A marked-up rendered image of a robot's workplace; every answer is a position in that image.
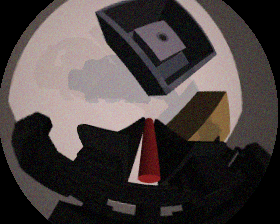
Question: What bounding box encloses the dark red peg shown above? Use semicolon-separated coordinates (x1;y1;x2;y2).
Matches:
137;118;161;183

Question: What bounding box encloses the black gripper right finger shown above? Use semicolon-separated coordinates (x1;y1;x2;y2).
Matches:
154;119;226;186

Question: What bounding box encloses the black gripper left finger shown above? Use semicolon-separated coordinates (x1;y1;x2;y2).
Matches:
77;117;146;181

